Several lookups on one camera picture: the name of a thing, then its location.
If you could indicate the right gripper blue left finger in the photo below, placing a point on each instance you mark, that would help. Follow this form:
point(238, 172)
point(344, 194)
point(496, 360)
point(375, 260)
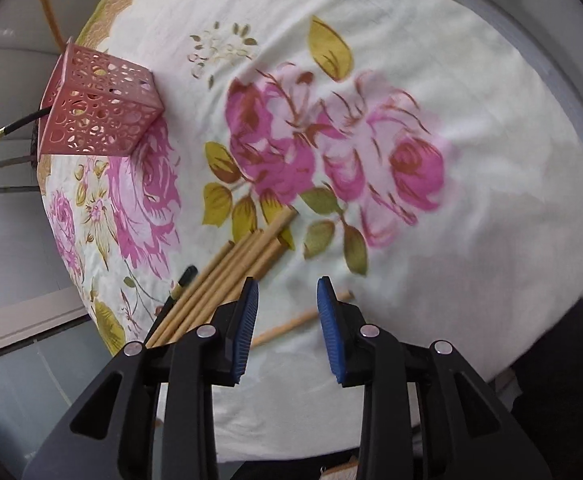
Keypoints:
point(242, 328)

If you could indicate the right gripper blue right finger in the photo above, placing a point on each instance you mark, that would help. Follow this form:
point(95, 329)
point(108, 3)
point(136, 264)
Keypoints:
point(329, 313)

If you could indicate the black chopstick gold band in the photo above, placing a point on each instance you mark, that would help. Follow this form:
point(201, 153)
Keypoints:
point(22, 122)

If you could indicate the floral tablecloth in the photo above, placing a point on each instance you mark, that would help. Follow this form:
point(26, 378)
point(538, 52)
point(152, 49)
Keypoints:
point(436, 178)

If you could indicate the pink perforated utensil holder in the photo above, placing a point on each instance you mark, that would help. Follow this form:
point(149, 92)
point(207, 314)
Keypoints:
point(98, 105)

